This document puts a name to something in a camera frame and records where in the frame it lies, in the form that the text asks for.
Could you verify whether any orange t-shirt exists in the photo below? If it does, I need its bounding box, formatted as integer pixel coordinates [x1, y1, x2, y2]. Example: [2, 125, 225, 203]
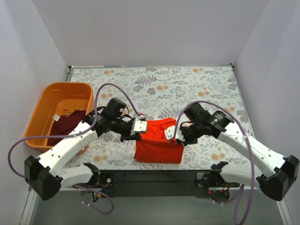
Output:
[134, 118, 184, 164]

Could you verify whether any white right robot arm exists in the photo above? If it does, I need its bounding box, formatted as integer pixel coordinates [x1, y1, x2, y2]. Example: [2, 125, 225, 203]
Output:
[171, 100, 300, 201]

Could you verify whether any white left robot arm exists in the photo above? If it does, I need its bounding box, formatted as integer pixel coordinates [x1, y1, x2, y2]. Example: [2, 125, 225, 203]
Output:
[24, 98, 143, 200]

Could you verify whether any dark red t-shirt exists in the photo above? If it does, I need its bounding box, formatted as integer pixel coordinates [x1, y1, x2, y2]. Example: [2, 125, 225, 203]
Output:
[50, 110, 86, 136]

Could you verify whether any floral patterned table mat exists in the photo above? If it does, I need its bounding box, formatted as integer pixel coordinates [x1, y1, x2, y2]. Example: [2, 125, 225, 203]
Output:
[66, 67, 253, 170]

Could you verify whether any orange plastic basket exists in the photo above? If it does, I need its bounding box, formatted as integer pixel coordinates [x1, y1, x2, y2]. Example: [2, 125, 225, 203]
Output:
[24, 82, 94, 138]

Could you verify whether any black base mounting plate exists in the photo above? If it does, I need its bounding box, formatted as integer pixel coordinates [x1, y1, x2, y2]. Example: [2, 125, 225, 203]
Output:
[96, 170, 240, 198]

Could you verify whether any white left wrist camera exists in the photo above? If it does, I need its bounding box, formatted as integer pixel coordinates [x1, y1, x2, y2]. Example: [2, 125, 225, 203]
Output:
[131, 114, 148, 135]

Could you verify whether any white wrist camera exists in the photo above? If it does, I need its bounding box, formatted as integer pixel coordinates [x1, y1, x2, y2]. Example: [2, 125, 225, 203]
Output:
[164, 126, 185, 144]
[131, 114, 148, 135]

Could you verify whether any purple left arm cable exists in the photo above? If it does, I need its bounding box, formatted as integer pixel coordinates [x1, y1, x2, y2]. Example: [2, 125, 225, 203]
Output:
[7, 83, 144, 214]

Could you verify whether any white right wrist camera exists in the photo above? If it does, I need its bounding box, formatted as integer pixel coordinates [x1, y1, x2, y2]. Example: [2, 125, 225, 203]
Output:
[164, 126, 185, 144]

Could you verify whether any aluminium frame rail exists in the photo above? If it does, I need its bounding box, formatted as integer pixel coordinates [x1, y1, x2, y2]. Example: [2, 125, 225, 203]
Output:
[20, 170, 293, 225]

